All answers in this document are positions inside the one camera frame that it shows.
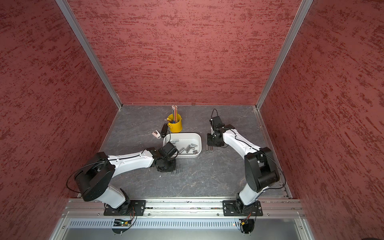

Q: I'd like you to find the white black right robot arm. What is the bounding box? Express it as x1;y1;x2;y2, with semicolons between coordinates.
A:
207;128;280;215

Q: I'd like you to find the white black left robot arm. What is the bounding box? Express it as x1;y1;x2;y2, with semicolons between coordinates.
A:
74;143;179;216

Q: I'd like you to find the white plastic storage box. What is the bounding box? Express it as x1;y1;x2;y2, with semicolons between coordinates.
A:
163;133;202;159

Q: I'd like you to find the yellow pen holder bucket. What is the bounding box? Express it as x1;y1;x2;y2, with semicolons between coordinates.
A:
167;114;183;133

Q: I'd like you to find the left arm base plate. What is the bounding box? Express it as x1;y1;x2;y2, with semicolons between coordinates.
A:
104;200;147;217

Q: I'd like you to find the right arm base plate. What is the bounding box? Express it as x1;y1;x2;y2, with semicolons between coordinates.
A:
222;200;263;217

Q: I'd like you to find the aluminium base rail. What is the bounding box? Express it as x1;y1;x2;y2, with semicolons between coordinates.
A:
61;197;307;219

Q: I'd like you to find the aluminium corner post right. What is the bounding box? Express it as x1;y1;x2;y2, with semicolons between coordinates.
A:
256;0;313;112

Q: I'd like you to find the aluminium corner post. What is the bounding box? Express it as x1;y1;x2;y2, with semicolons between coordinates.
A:
56;0;123;111
256;0;313;112

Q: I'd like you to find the aluminium corner post left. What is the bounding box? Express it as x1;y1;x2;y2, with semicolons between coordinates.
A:
56;0;123;111

